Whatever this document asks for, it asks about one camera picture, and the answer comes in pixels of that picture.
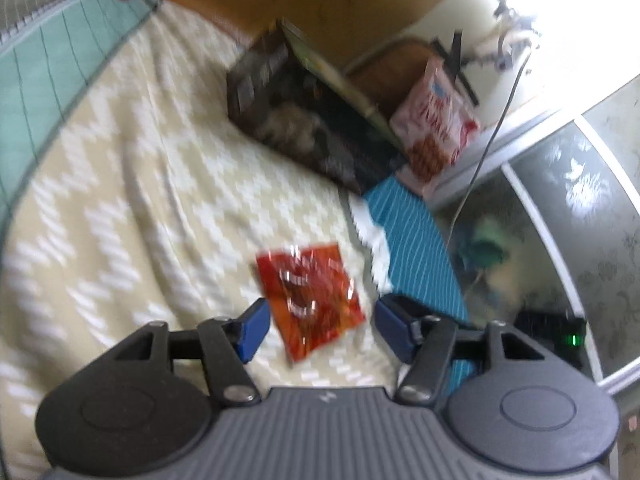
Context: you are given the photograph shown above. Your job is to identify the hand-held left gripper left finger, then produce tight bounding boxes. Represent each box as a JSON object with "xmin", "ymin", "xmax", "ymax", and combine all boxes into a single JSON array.
[{"xmin": 112, "ymin": 297, "xmax": 272, "ymax": 407}]

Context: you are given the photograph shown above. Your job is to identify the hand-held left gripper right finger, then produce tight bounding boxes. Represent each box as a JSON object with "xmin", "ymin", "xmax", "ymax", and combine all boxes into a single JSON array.
[{"xmin": 374, "ymin": 294, "xmax": 547, "ymax": 407}]

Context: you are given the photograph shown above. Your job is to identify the red snack packet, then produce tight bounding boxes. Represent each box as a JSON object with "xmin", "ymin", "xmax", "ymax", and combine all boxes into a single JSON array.
[{"xmin": 255, "ymin": 242, "xmax": 367, "ymax": 364}]

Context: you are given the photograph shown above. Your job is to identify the dark cardboard box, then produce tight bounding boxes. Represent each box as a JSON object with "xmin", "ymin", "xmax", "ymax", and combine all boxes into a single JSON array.
[{"xmin": 226, "ymin": 19, "xmax": 408, "ymax": 196}]

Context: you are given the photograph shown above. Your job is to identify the teal striped bed sheet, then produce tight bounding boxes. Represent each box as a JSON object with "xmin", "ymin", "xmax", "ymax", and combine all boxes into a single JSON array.
[{"xmin": 362, "ymin": 177, "xmax": 482, "ymax": 397}]

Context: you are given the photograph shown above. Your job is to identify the black device with green light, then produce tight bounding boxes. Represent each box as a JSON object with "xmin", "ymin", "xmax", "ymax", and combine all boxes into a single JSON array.
[{"xmin": 515, "ymin": 309, "xmax": 589, "ymax": 370}]

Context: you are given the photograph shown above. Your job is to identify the beige zigzag blanket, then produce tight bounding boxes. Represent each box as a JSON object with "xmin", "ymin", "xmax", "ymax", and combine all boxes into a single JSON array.
[{"xmin": 0, "ymin": 2, "xmax": 402, "ymax": 480}]

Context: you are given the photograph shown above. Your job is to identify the patterned wardrobe sliding door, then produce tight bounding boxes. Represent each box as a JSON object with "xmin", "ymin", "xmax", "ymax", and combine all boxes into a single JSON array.
[{"xmin": 430, "ymin": 74, "xmax": 640, "ymax": 397}]

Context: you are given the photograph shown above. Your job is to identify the pink white plastic bag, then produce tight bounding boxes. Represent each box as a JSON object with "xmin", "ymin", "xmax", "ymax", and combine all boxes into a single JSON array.
[{"xmin": 389, "ymin": 56, "xmax": 483, "ymax": 197}]

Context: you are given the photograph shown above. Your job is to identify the green checked cloth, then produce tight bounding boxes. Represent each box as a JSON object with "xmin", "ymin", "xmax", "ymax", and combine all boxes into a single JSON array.
[{"xmin": 0, "ymin": 0, "xmax": 164, "ymax": 223}]

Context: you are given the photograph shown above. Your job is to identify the wooden headboard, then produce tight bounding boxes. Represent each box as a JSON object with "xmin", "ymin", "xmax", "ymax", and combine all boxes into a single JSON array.
[{"xmin": 145, "ymin": 0, "xmax": 482, "ymax": 70}]

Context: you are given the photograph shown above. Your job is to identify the grey cable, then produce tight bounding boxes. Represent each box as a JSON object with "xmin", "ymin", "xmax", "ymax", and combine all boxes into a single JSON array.
[{"xmin": 446, "ymin": 52, "xmax": 533, "ymax": 258}]

